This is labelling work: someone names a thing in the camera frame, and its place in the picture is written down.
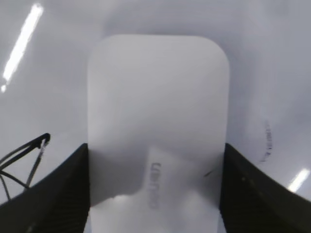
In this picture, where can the white rectangular eraser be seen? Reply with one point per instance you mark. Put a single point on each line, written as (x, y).
(156, 122)

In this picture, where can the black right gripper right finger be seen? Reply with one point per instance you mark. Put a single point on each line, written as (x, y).
(252, 202)

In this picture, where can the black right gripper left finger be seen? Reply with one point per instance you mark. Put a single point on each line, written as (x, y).
(59, 203)

